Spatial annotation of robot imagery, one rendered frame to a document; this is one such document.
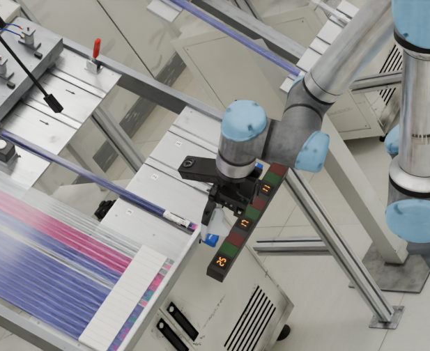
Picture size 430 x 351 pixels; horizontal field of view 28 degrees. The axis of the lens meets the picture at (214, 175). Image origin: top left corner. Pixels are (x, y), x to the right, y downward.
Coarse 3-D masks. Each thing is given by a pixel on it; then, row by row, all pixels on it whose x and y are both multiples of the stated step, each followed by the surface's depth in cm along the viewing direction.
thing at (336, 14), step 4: (308, 0) 217; (312, 0) 216; (316, 0) 216; (316, 4) 216; (320, 4) 216; (324, 4) 216; (320, 8) 217; (324, 8) 216; (328, 8) 216; (332, 8) 216; (328, 12) 216; (332, 12) 215; (336, 12) 216; (336, 16) 216
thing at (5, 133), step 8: (8, 136) 199; (16, 136) 199; (24, 144) 198; (32, 144) 198; (40, 152) 197; (48, 152) 197; (56, 160) 196; (64, 160) 197; (72, 168) 196; (80, 168) 196; (88, 176) 195; (96, 176) 195; (104, 184) 194; (112, 184) 194; (120, 192) 193; (128, 192) 193; (136, 200) 192; (144, 200) 192; (152, 208) 191; (160, 208) 192; (192, 224) 190
